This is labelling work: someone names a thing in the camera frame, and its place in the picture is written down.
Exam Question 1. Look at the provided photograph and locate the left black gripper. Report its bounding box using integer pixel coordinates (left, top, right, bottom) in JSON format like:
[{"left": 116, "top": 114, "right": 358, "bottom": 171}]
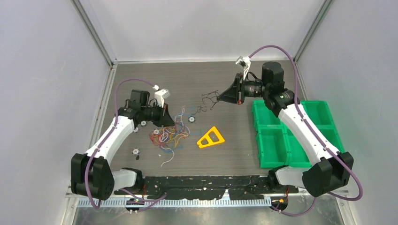
[{"left": 141, "top": 102, "right": 175, "bottom": 127}]

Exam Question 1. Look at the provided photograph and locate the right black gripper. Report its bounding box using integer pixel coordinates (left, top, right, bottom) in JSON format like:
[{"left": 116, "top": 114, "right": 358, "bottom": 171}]
[{"left": 217, "top": 73, "right": 270, "bottom": 105}]

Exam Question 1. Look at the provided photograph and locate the colourful wire bundle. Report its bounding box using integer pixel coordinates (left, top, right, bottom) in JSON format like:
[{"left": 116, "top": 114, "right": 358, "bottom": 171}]
[{"left": 148, "top": 106, "right": 199, "bottom": 168}]

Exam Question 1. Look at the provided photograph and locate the black wire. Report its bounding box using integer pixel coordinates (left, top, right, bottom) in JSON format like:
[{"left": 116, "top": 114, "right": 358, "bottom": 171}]
[{"left": 196, "top": 90, "right": 220, "bottom": 113}]

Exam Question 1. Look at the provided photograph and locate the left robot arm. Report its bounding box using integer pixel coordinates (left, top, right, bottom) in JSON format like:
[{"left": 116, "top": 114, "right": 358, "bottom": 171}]
[{"left": 71, "top": 89, "right": 175, "bottom": 201}]

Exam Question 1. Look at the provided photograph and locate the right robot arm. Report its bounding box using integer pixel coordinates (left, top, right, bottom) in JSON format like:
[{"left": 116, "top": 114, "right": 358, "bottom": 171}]
[{"left": 218, "top": 60, "right": 354, "bottom": 197}]

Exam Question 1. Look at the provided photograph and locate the poker chip lower left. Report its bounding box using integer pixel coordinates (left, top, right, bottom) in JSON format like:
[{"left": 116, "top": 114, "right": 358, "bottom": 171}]
[{"left": 132, "top": 148, "right": 140, "bottom": 156}]

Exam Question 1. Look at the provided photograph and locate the green plastic bin organiser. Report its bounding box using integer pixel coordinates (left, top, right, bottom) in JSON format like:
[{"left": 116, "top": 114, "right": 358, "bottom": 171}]
[{"left": 252, "top": 100, "right": 345, "bottom": 169}]

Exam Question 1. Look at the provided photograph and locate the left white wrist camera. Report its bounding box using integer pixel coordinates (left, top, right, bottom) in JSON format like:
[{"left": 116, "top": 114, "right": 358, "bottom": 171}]
[{"left": 153, "top": 85, "right": 170, "bottom": 108}]

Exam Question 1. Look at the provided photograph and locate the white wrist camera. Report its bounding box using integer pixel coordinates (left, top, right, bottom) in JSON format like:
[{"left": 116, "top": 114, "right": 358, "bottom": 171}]
[
  {"left": 235, "top": 56, "right": 251, "bottom": 81},
  {"left": 153, "top": 85, "right": 170, "bottom": 108}
]

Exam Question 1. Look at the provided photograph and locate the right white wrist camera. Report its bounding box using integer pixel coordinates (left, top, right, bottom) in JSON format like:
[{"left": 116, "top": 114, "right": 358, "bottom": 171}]
[{"left": 235, "top": 56, "right": 251, "bottom": 81}]

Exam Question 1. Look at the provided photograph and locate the yellow triangular plastic frame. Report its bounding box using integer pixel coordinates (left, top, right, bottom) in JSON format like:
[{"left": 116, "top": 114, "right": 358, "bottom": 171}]
[{"left": 197, "top": 126, "right": 225, "bottom": 149}]

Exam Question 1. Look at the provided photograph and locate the white slotted cable duct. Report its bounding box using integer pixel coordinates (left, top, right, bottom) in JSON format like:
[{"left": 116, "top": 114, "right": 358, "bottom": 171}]
[{"left": 77, "top": 197, "right": 281, "bottom": 208}]

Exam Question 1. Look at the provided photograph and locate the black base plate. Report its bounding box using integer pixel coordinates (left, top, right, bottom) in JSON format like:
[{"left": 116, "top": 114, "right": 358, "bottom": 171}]
[{"left": 133, "top": 175, "right": 298, "bottom": 200}]

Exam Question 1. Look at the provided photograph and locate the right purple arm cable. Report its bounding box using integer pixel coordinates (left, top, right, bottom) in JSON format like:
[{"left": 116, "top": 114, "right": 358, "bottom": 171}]
[{"left": 248, "top": 45, "right": 364, "bottom": 217}]

